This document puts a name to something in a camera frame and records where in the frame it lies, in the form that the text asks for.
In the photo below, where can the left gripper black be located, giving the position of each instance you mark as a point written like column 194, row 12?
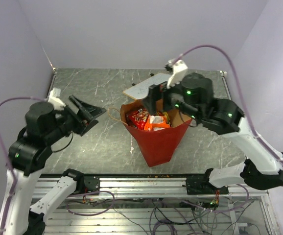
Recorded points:
column 88, row 112

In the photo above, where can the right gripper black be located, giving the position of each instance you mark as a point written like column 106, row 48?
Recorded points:
column 155, row 92

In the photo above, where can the orange reeses snack bag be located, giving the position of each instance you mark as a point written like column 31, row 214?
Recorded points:
column 156, row 123

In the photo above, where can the red skittles snack bag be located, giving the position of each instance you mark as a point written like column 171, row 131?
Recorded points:
column 137, row 118

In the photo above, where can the red paper bag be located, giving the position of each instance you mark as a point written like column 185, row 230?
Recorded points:
column 157, row 147

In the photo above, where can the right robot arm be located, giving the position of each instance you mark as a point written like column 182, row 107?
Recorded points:
column 194, row 97

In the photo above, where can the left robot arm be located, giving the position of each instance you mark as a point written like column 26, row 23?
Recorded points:
column 47, row 121

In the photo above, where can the yellow snack packet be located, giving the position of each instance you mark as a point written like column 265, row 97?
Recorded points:
column 167, row 117

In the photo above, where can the small whiteboard yellow frame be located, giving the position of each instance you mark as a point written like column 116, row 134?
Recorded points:
column 140, row 90

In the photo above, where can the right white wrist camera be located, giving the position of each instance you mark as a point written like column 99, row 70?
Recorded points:
column 178, row 70

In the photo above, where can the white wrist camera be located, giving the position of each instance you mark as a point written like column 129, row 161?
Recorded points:
column 178, row 70
column 54, row 99

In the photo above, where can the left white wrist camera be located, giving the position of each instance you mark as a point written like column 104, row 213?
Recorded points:
column 54, row 99

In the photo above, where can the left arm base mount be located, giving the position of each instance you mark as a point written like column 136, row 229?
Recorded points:
column 85, row 183

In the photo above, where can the aluminium rail frame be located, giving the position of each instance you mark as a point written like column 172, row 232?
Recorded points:
column 159, row 205

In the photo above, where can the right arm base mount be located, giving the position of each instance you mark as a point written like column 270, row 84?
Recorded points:
column 198, row 184

